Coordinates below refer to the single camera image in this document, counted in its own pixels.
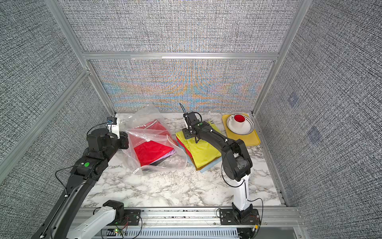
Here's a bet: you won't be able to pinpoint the red garment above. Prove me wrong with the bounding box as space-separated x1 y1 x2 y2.
177 138 194 163

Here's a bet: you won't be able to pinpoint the yellow garment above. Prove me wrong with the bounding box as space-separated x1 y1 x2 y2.
176 130 221 169

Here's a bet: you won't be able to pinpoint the light blue trousers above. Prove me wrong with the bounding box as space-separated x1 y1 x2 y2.
187 156 222 173

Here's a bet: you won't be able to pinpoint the red striped waistband shorts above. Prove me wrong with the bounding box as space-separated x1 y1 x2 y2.
129 119 175 166

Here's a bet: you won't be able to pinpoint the clear plastic vacuum bag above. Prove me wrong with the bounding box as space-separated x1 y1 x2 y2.
117 105 187 175

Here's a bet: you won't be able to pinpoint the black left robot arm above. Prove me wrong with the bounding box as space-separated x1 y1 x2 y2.
32 128 129 239

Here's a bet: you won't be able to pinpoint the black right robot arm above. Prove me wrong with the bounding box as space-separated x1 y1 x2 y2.
182 112 253 222

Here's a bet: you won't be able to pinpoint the white cup red inside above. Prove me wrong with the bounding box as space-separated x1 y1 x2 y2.
227 114 246 133

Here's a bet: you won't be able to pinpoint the white patterned saucer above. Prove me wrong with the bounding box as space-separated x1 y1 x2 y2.
226 114 255 135

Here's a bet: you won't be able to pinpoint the black folded garment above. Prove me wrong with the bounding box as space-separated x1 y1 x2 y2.
150 155 171 166

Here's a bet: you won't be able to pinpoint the yellow plastic tray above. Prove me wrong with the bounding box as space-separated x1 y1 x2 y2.
222 113 261 146

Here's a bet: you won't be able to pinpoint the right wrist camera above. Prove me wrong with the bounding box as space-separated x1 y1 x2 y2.
183 113 192 130

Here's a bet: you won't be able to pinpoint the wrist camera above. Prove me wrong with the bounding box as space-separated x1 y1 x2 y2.
106 117 120 139
183 113 192 130

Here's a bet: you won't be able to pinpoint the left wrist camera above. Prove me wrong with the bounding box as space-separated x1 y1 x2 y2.
106 117 120 139

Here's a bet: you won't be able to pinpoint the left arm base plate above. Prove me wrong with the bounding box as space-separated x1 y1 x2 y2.
107 209 142 226

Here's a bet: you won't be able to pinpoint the aluminium front rail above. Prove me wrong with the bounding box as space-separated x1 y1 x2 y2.
53 207 305 229

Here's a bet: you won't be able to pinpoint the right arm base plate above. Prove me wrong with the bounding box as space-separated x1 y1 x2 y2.
217 208 262 226

